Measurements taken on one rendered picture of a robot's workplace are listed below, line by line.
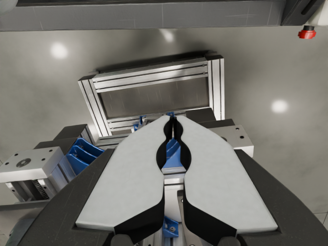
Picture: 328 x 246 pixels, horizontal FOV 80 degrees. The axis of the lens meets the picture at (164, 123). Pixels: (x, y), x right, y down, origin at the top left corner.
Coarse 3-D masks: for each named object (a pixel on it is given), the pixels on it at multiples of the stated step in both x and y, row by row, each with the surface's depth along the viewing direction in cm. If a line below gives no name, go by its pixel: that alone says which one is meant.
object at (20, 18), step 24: (120, 0) 34; (144, 0) 33; (168, 0) 33; (192, 0) 33; (216, 0) 33; (240, 0) 33; (264, 0) 33; (0, 24) 36; (24, 24) 36; (48, 24) 35; (72, 24) 35; (96, 24) 35; (120, 24) 35; (144, 24) 35; (168, 24) 35; (192, 24) 35; (216, 24) 35; (240, 24) 34; (264, 24) 34
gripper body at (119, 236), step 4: (116, 236) 6; (120, 236) 6; (124, 236) 6; (128, 236) 6; (112, 240) 6; (116, 240) 6; (120, 240) 6; (124, 240) 6; (128, 240) 6; (220, 240) 6; (224, 240) 6; (228, 240) 6; (232, 240) 6; (236, 240) 6; (112, 244) 6; (116, 244) 6; (120, 244) 6; (124, 244) 6; (128, 244) 6; (132, 244) 6; (220, 244) 6; (224, 244) 6; (228, 244) 5; (232, 244) 5; (236, 244) 5; (240, 244) 5
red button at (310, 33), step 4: (304, 28) 48; (308, 28) 47; (312, 28) 47; (300, 32) 48; (304, 32) 47; (308, 32) 47; (312, 32) 47; (300, 36) 48; (304, 36) 47; (308, 36) 47; (312, 36) 47
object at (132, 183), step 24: (168, 120) 12; (120, 144) 10; (144, 144) 10; (120, 168) 8; (144, 168) 8; (96, 192) 7; (120, 192) 7; (144, 192) 7; (96, 216) 6; (120, 216) 6; (144, 216) 7
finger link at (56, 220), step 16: (96, 160) 9; (80, 176) 8; (96, 176) 8; (64, 192) 7; (80, 192) 7; (48, 208) 7; (64, 208) 7; (80, 208) 7; (32, 224) 6; (48, 224) 6; (64, 224) 6; (32, 240) 6; (48, 240) 6; (64, 240) 6; (80, 240) 6; (96, 240) 6
